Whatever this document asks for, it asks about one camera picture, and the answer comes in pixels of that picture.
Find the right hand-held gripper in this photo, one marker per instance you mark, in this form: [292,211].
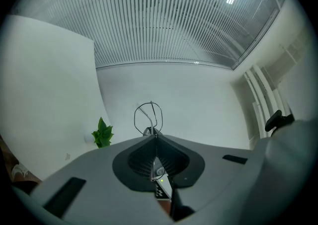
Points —
[164,190]

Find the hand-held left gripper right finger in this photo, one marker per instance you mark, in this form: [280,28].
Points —
[223,176]

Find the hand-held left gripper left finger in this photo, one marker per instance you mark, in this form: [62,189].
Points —
[94,189]

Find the green leafy plant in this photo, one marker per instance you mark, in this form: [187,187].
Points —
[102,134]

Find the white partition panel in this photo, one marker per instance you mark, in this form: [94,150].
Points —
[49,90]

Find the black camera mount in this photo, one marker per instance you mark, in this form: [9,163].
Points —
[274,119]

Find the white wall pipes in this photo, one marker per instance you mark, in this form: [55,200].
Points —
[263,95]

